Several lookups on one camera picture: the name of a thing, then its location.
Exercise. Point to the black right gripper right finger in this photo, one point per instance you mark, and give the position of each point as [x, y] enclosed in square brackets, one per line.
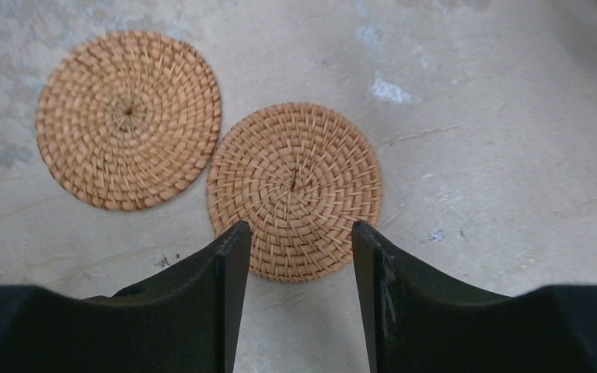
[419, 319]

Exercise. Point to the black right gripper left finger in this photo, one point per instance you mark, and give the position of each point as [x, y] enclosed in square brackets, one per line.
[185, 318]

